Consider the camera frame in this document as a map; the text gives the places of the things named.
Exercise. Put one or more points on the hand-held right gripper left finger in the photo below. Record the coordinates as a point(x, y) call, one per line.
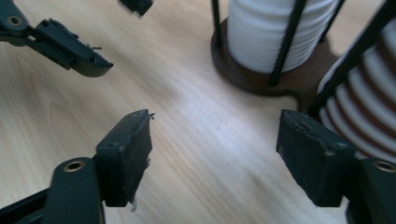
point(124, 161)

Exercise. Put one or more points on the stack of brown paper cups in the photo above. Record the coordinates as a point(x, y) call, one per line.
point(369, 102)

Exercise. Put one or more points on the dark wooden cup holder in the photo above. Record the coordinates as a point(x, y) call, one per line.
point(236, 76)

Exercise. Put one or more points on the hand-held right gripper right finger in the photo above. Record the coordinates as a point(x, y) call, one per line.
point(314, 158)

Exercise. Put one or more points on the stack of white paper cups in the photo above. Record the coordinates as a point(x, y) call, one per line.
point(258, 31)

